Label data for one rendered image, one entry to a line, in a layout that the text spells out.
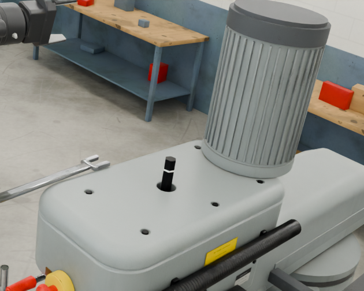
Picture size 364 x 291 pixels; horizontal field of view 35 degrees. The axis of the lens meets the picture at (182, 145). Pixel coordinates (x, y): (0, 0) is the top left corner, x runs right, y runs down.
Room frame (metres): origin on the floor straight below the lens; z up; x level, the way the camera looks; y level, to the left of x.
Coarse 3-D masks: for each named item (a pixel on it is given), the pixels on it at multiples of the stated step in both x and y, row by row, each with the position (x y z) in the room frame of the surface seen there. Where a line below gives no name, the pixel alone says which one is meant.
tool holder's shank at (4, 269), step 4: (4, 264) 1.30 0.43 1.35; (0, 268) 1.28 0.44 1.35; (4, 268) 1.29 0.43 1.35; (8, 268) 1.29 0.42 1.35; (0, 272) 1.28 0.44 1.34; (4, 272) 1.28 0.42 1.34; (8, 272) 1.29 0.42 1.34; (0, 276) 1.28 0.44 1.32; (4, 276) 1.28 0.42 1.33; (8, 276) 1.29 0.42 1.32; (0, 280) 1.28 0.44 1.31; (4, 280) 1.28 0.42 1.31; (8, 280) 1.30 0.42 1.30; (0, 284) 1.28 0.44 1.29; (4, 284) 1.28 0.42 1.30; (0, 288) 1.28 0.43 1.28; (4, 288) 1.28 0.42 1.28
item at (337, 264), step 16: (352, 240) 1.42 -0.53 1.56; (320, 256) 1.31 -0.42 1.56; (336, 256) 1.32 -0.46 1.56; (352, 256) 1.34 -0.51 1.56; (304, 272) 1.23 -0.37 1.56; (320, 272) 1.24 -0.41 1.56; (336, 272) 1.25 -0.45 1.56; (352, 272) 1.30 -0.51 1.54; (272, 288) 1.19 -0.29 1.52; (320, 288) 1.22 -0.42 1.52; (336, 288) 1.25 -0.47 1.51
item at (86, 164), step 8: (88, 160) 0.98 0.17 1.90; (96, 160) 1.00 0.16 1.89; (72, 168) 0.94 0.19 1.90; (80, 168) 0.94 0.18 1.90; (88, 168) 0.95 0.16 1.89; (96, 168) 0.96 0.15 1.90; (48, 176) 0.89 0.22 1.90; (56, 176) 0.90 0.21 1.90; (64, 176) 0.90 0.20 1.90; (24, 184) 0.85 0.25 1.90; (32, 184) 0.86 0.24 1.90; (40, 184) 0.86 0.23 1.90; (48, 184) 0.87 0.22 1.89; (8, 192) 0.82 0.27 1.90; (16, 192) 0.82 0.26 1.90; (24, 192) 0.83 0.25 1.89; (0, 200) 0.79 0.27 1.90
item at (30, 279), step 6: (30, 276) 0.84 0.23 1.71; (36, 276) 0.85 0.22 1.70; (42, 276) 0.86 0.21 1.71; (18, 282) 0.82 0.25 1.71; (24, 282) 0.82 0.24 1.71; (30, 282) 0.83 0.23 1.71; (36, 282) 0.84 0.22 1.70; (6, 288) 0.81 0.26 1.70; (12, 288) 0.80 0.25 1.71; (18, 288) 0.81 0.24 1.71; (24, 288) 0.82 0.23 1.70; (30, 288) 0.83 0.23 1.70
